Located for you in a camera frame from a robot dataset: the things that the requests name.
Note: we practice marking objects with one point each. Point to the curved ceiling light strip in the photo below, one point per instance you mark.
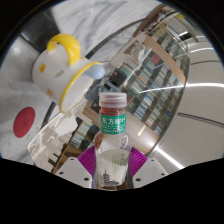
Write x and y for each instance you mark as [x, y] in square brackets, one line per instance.
[203, 85]

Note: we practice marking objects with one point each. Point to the light blue spoon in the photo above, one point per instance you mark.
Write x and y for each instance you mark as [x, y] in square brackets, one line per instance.
[97, 71]

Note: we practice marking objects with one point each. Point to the long curved bookshelf with books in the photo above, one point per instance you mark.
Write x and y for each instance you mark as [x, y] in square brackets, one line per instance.
[156, 76]

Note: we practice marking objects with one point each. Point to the flat round red coaster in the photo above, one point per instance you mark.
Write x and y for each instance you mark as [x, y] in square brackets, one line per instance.
[24, 122]

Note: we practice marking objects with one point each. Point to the dark grey building model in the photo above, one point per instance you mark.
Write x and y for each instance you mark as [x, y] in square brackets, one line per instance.
[116, 79]

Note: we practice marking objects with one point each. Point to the beige building model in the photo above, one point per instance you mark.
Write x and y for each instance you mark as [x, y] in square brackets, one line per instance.
[135, 50]

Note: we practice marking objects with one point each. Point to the tall bookshelf with books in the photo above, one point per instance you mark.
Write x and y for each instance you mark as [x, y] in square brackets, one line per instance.
[78, 138]

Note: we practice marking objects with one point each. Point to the white city architectural model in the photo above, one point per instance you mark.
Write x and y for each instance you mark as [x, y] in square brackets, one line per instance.
[56, 136]

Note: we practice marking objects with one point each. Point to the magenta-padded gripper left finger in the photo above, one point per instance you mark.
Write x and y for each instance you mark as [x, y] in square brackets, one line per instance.
[75, 171]

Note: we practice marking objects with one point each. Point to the straight ceiling light strip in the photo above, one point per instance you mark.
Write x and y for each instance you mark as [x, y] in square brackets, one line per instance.
[168, 157]

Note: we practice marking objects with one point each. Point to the clear plastic bottle green label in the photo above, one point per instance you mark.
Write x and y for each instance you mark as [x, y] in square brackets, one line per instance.
[113, 146]

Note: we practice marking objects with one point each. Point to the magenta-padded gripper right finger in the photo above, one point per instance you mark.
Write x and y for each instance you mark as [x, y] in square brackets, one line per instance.
[150, 170]

